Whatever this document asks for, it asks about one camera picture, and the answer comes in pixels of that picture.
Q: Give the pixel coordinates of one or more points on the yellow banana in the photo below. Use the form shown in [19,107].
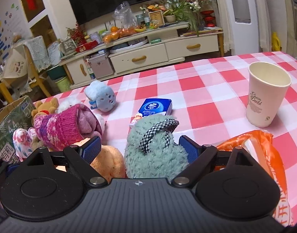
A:
[140,29]

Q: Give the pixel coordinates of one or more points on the red berry branch plant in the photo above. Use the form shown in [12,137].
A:
[76,32]

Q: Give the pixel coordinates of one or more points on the light green trash bin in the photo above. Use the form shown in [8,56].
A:
[63,85]

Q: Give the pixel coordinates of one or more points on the clear plastic bag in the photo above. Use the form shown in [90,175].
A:
[124,14]

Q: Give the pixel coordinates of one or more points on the cream cabinet door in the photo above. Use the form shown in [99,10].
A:
[75,71]

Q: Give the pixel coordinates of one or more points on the white round tray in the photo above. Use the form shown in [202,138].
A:
[124,48]

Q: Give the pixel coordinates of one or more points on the blue wall stickers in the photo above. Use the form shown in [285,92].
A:
[0,38]

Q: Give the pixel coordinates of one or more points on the small green box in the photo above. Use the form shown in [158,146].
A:
[156,41]

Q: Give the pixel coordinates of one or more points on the red gift box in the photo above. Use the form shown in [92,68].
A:
[87,46]

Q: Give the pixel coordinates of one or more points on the light blue plush toy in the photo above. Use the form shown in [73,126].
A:
[104,98]

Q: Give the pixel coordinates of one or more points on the beige printed cloth bag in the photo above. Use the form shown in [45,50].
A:
[16,65]

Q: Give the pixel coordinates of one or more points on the small pink printed packet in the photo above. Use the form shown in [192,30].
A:
[135,120]

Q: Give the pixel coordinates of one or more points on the cream cabinet drawer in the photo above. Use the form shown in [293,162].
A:
[206,47]
[129,64]

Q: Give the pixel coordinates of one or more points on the red glass vase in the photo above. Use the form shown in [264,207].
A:
[208,18]

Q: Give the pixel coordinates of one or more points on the silver metal case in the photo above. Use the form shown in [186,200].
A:
[102,68]

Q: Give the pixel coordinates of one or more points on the orange plush toy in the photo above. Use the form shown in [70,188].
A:
[109,162]

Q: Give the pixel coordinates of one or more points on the dark green bin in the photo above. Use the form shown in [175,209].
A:
[56,72]

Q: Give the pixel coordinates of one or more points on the green printed cardboard box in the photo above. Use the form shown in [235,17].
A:
[10,126]

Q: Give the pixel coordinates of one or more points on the white tower air conditioner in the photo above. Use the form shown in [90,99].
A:
[260,29]

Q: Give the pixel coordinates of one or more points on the white paper cup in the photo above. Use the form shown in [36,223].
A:
[265,102]

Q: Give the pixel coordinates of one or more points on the bag of oranges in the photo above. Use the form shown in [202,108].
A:
[114,36]

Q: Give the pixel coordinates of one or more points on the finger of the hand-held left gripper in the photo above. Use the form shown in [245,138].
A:
[12,169]

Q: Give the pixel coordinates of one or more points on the white paper sheet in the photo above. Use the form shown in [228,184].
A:
[53,51]

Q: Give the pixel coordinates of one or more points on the pink floral fabric pouch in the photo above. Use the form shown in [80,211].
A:
[21,140]

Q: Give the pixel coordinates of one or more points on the yellow plastic bag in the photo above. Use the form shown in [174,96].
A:
[276,42]

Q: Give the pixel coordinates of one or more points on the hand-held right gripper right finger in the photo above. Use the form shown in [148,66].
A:
[188,148]

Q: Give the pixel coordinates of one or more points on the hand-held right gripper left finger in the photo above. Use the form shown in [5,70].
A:
[92,148]

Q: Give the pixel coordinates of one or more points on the grey washing machine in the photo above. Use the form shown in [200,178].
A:
[296,17]

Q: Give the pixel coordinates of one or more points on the pink knitted hat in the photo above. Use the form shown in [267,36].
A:
[63,126]

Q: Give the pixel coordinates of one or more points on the white lace chair cover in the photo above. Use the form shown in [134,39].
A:
[38,53]

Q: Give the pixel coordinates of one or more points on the blue tissue packet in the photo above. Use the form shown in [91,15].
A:
[154,106]

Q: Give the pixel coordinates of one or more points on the small printed box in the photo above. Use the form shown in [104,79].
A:
[96,37]

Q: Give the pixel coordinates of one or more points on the brown bear plush toy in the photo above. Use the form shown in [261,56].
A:
[45,106]

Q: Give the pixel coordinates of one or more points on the wooden chair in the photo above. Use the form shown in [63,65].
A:
[35,75]

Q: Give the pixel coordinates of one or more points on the cream television cabinet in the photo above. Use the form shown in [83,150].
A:
[148,32]

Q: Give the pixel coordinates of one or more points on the potted spider plant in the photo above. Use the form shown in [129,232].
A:
[170,18]

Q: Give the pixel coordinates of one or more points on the white fluffy plush toy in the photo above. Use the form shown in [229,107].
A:
[67,103]

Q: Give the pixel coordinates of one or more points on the red white checkered tablecloth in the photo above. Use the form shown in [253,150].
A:
[199,89]

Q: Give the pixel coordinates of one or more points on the glass jar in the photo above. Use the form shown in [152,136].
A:
[140,20]

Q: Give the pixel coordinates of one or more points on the stack of flat books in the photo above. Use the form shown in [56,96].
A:
[204,32]

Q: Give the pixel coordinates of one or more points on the wooden picture frame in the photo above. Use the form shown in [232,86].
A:
[156,18]

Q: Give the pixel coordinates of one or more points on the orange plastic bag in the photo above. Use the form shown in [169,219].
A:
[267,155]

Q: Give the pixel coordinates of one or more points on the teal fluffy plush bag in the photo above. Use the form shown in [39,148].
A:
[158,165]

